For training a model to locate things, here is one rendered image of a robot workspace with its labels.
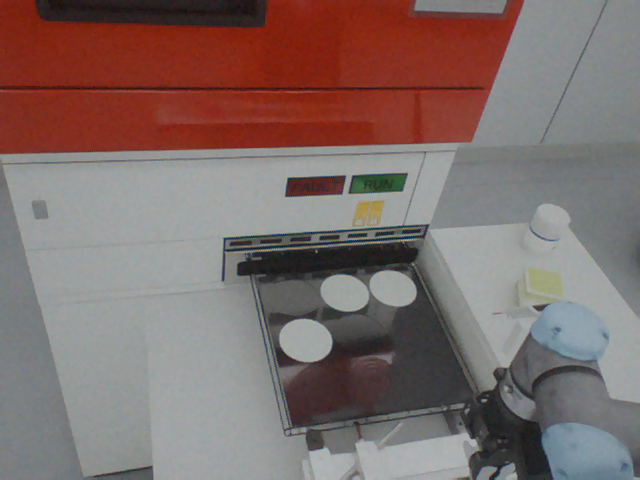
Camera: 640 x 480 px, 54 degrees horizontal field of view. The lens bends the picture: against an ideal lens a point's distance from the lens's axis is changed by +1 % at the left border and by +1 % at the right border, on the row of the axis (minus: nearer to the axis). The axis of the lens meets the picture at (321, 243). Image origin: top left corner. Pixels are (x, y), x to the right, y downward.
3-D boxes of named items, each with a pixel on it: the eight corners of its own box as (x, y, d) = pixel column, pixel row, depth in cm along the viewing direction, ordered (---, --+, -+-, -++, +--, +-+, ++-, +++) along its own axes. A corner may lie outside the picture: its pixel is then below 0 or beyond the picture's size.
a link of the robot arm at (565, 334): (552, 350, 64) (536, 289, 71) (514, 407, 72) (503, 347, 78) (626, 360, 65) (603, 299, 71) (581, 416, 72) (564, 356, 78)
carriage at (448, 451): (299, 468, 105) (301, 460, 103) (492, 435, 114) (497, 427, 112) (310, 516, 99) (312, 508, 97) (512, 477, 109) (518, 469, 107)
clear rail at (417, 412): (282, 431, 105) (283, 427, 104) (481, 401, 115) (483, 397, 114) (283, 439, 104) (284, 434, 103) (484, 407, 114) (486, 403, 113)
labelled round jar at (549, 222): (515, 236, 139) (531, 204, 133) (542, 234, 141) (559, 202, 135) (530, 258, 134) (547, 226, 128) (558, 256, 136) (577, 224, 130)
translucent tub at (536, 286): (513, 286, 127) (525, 263, 123) (549, 295, 127) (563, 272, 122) (514, 313, 122) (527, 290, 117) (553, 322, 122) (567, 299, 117)
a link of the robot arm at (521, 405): (583, 401, 74) (522, 410, 72) (567, 421, 77) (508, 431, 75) (551, 349, 79) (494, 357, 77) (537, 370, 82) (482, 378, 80)
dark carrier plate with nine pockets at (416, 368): (257, 278, 128) (257, 276, 128) (410, 265, 138) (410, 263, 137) (291, 427, 105) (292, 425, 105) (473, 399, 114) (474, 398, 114)
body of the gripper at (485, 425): (503, 409, 91) (534, 361, 83) (531, 465, 85) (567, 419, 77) (455, 417, 89) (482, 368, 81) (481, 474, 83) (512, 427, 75)
